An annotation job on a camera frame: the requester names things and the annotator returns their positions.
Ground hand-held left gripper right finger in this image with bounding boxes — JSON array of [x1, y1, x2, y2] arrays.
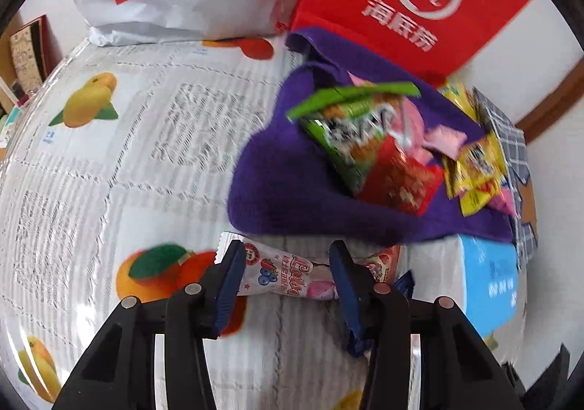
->
[[328, 240, 525, 410]]

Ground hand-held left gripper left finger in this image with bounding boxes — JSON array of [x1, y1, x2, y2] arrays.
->
[[52, 240, 248, 410]]

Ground white and pink snack packet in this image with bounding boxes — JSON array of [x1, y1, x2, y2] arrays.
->
[[214, 230, 341, 302]]

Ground red and white snack packet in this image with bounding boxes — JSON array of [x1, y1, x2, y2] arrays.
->
[[353, 245, 403, 286]]

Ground dark blue wrapper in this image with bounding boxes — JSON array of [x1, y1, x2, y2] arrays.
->
[[393, 270, 415, 300]]

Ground purple towel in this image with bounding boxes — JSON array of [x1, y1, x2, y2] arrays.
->
[[227, 27, 517, 247]]

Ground blue and white tissue pack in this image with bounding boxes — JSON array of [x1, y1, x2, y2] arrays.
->
[[405, 233, 526, 338]]

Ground green and red snack packet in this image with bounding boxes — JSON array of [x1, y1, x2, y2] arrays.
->
[[286, 81, 446, 216]]

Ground fruit-printed tablecloth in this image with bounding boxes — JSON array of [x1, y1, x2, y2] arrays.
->
[[0, 33, 467, 410]]

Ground small pink snack packet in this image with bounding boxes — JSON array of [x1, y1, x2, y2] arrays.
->
[[419, 126, 468, 161]]

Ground yellow packet with dark print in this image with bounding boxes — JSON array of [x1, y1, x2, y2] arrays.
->
[[444, 133, 509, 199]]

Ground grey checked fabric box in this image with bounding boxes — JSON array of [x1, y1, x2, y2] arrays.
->
[[471, 87, 540, 272]]

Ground wooden door trim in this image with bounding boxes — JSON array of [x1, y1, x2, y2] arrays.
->
[[515, 76, 579, 145]]

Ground red bag with white logo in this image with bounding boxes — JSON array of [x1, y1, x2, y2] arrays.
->
[[289, 0, 534, 90]]

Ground patterned box with red edge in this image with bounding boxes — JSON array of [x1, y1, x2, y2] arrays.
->
[[8, 14, 52, 88]]

